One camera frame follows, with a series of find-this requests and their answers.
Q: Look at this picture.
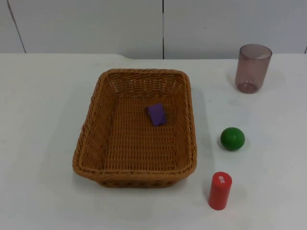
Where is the purple triangular block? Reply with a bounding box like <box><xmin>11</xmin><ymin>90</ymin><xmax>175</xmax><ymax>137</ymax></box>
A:
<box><xmin>146</xmin><ymin>103</ymin><xmax>167</xmax><ymax>127</ymax></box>

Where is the brown wicker basket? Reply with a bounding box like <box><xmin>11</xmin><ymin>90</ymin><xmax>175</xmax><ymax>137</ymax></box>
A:
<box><xmin>72</xmin><ymin>68</ymin><xmax>198</xmax><ymax>189</ymax></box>

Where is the green ball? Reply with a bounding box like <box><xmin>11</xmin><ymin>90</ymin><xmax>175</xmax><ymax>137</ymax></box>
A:
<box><xmin>220</xmin><ymin>127</ymin><xmax>246</xmax><ymax>151</ymax></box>

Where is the red cylinder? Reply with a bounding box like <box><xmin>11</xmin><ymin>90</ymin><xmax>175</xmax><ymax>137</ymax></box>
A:
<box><xmin>208</xmin><ymin>171</ymin><xmax>233</xmax><ymax>210</ymax></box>

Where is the clear cup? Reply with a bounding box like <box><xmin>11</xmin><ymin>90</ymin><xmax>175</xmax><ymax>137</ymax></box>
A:
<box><xmin>234</xmin><ymin>44</ymin><xmax>273</xmax><ymax>94</ymax></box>

